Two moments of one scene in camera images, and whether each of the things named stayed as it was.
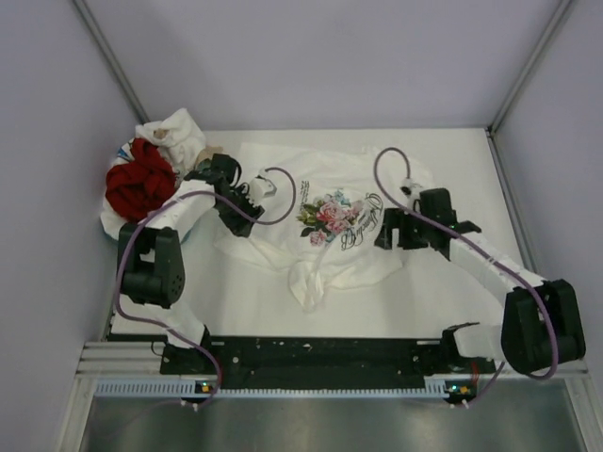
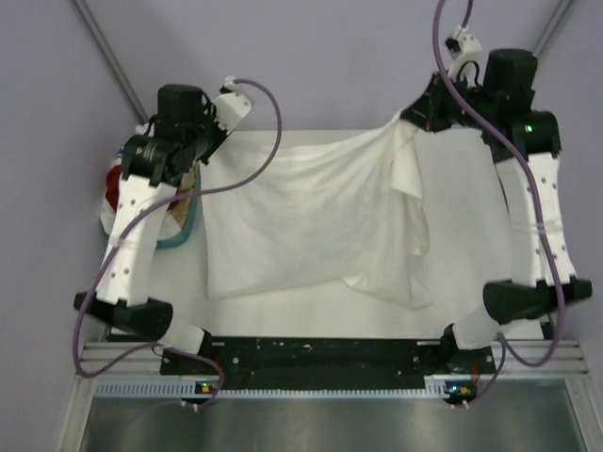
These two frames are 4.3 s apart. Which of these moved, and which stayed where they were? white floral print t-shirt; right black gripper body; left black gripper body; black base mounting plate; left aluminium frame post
Moved: right black gripper body; left black gripper body; white floral print t-shirt
Stayed: left aluminium frame post; black base mounting plate
